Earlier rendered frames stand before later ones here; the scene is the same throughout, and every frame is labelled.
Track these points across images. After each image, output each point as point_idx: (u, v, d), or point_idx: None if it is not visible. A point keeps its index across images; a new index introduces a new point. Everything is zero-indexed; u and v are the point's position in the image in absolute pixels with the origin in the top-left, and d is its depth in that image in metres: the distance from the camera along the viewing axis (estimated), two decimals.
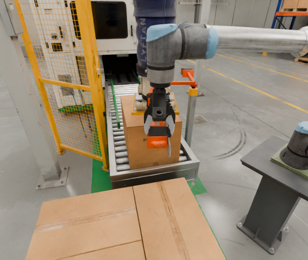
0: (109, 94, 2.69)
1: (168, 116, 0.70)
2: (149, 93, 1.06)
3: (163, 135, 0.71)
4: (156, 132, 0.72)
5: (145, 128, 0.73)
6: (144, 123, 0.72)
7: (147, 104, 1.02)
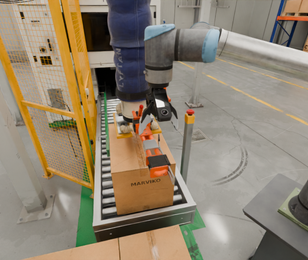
0: (100, 113, 2.50)
1: None
2: (134, 117, 1.11)
3: (164, 165, 0.78)
4: (157, 162, 0.79)
5: (140, 128, 0.71)
6: (141, 123, 0.70)
7: (135, 129, 1.07)
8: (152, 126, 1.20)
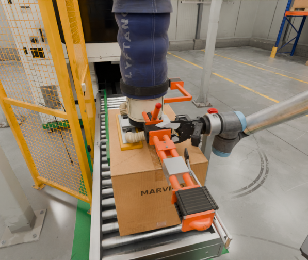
0: (100, 113, 2.16)
1: (177, 139, 0.77)
2: (147, 122, 0.77)
3: (207, 209, 0.44)
4: (193, 204, 0.45)
5: (165, 124, 0.73)
6: (171, 122, 0.73)
7: (148, 139, 0.73)
8: (171, 134, 0.86)
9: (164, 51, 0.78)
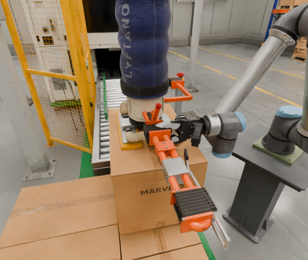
0: (99, 87, 2.67)
1: (177, 139, 0.78)
2: (147, 122, 0.77)
3: (206, 211, 0.44)
4: (192, 206, 0.45)
5: (165, 124, 0.73)
6: (171, 122, 0.73)
7: (148, 139, 0.73)
8: (171, 134, 0.86)
9: (165, 50, 0.78)
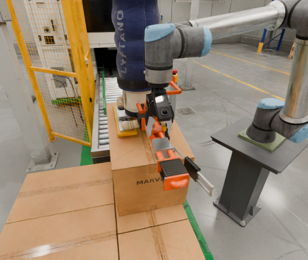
0: (99, 84, 2.80)
1: None
2: (140, 111, 0.90)
3: (183, 173, 0.56)
4: (173, 169, 0.57)
5: (147, 130, 0.73)
6: (146, 126, 0.71)
7: (141, 125, 0.86)
8: (161, 122, 0.98)
9: None
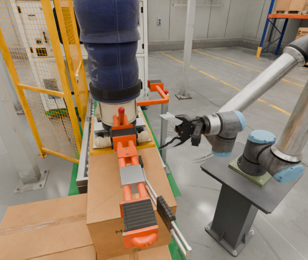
0: (91, 98, 2.74)
1: (179, 140, 0.78)
2: (113, 127, 0.74)
3: (150, 225, 0.41)
4: (137, 218, 0.42)
5: (169, 116, 0.72)
6: (175, 116, 0.72)
7: (113, 145, 0.70)
8: (141, 139, 0.83)
9: (131, 52, 0.75)
